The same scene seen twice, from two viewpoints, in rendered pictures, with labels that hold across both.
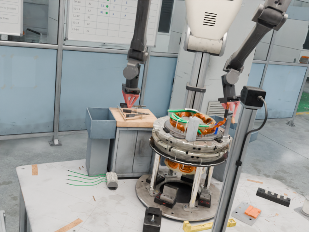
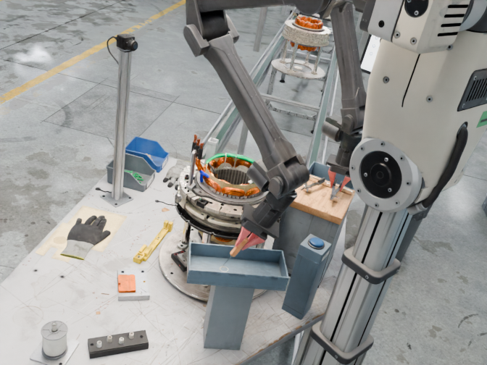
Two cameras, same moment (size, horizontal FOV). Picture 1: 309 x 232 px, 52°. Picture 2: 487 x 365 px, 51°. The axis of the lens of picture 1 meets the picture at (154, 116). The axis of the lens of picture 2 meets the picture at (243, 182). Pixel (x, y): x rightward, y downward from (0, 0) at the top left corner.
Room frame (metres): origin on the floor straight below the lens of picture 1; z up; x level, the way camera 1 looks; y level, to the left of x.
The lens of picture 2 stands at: (2.07, -1.19, 1.88)
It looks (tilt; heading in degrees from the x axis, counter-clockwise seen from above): 30 degrees down; 128
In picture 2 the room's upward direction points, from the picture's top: 12 degrees clockwise
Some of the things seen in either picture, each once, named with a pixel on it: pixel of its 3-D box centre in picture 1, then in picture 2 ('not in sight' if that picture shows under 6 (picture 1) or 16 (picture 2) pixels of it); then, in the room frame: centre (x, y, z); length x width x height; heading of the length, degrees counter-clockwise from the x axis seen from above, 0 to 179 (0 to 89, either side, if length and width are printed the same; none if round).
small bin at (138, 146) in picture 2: not in sight; (146, 154); (0.56, 0.04, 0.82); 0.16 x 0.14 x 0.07; 34
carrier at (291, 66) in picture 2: not in sight; (302, 48); (0.00, 1.78, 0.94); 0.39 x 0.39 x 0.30
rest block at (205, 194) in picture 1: (205, 194); (186, 258); (1.18, -0.27, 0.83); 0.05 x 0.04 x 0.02; 171
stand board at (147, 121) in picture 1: (134, 117); (319, 196); (1.38, 0.09, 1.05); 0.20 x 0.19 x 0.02; 111
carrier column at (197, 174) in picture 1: (195, 186); (188, 219); (1.10, -0.20, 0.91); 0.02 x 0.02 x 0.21
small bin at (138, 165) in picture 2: not in sight; (131, 171); (0.64, -0.10, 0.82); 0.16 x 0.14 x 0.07; 32
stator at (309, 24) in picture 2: not in sight; (306, 33); (0.00, 1.78, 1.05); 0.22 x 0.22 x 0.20
